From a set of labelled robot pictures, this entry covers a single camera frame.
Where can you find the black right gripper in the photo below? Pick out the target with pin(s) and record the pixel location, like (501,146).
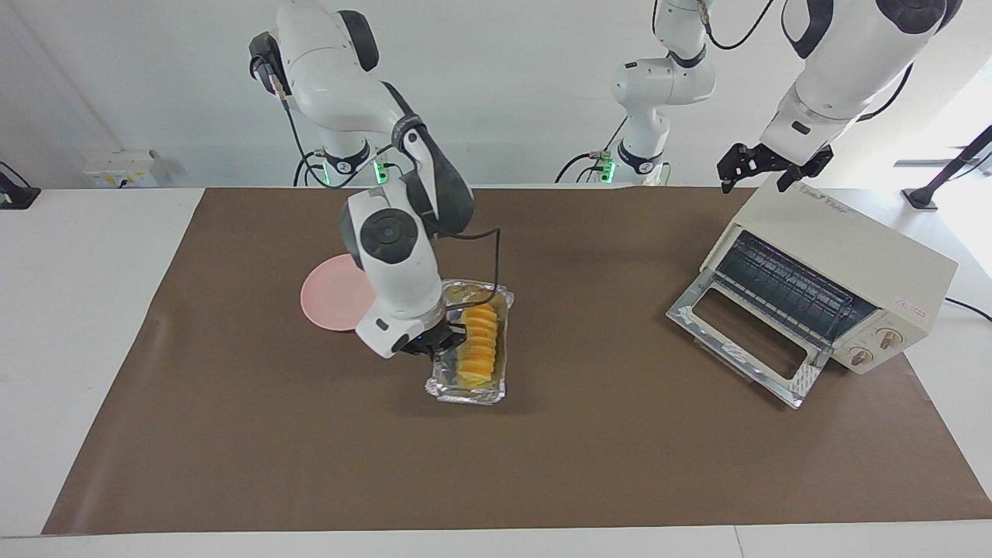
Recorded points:
(430,342)

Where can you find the pink round plate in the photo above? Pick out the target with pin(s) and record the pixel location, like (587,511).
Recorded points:
(325,298)

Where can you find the brown table mat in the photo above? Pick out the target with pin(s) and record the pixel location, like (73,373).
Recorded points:
(496,465)

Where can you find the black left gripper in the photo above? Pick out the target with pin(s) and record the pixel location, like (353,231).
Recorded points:
(771,159)

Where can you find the cream toaster oven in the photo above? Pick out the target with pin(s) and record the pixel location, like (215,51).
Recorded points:
(868,248)

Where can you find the metal oven rack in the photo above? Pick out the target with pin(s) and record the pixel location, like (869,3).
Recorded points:
(790,283)

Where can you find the golden bread loaf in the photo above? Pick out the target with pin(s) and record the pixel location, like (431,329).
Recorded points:
(479,353)

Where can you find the cream oven knob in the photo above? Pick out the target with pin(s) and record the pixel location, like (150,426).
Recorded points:
(860,356)
(890,337)

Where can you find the small black stand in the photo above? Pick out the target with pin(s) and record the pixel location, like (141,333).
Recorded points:
(15,195)

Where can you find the black tripod stand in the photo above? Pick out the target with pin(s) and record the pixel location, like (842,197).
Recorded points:
(949,172)

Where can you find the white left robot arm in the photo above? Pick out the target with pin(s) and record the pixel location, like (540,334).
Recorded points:
(845,70)

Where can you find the aluminium foil tray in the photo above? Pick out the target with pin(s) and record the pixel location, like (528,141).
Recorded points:
(504,341)

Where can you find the glass toaster oven door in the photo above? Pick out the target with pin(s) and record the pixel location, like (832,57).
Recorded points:
(744,364)

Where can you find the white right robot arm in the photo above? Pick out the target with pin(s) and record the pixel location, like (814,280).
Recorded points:
(395,263)

